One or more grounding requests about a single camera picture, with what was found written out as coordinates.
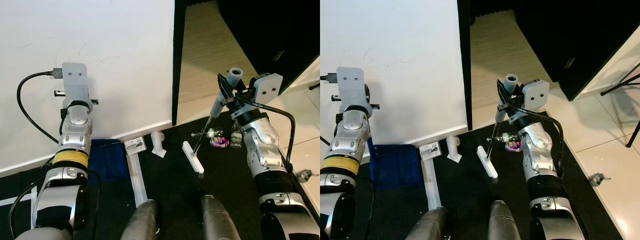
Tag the white floor tape strip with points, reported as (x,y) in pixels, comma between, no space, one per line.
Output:
(12,201)

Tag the black partition panel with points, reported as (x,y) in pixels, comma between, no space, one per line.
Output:
(575,30)
(280,25)

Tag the clear crumpled plastic wrapper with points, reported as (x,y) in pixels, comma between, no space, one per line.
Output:
(505,137)
(212,133)

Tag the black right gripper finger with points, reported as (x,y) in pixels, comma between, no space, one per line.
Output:
(519,91)
(503,96)
(226,90)
(244,88)

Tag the blue plastic dustpan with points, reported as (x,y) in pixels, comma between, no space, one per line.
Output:
(395,167)
(107,160)

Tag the grey robot leg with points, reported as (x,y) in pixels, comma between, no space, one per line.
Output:
(140,220)
(427,225)
(219,220)
(505,222)

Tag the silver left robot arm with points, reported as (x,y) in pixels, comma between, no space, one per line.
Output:
(350,135)
(75,135)

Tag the white partition board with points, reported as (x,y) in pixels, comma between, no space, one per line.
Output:
(400,35)
(100,40)

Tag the grey left robot leg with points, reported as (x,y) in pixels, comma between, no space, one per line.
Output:
(140,220)
(427,225)

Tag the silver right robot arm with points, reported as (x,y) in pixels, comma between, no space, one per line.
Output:
(262,135)
(537,145)

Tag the grey right robot leg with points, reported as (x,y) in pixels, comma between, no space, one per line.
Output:
(505,222)
(219,220)

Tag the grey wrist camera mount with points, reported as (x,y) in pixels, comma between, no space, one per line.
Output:
(267,89)
(352,85)
(75,82)
(537,95)

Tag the purple snack wrapper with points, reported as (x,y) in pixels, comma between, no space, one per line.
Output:
(512,146)
(220,143)

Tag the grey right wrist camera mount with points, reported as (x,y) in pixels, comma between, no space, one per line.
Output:
(267,89)
(537,95)

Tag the small white bracket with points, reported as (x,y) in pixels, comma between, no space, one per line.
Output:
(454,150)
(158,145)

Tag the black floor mat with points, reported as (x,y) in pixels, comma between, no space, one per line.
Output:
(465,200)
(220,170)

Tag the small crumpled metal scrap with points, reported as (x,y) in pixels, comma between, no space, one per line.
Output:
(599,180)
(304,175)

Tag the black tripod stand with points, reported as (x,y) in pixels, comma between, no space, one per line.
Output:
(625,80)
(315,86)

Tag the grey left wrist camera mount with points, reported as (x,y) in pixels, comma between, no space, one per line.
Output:
(75,82)
(352,85)

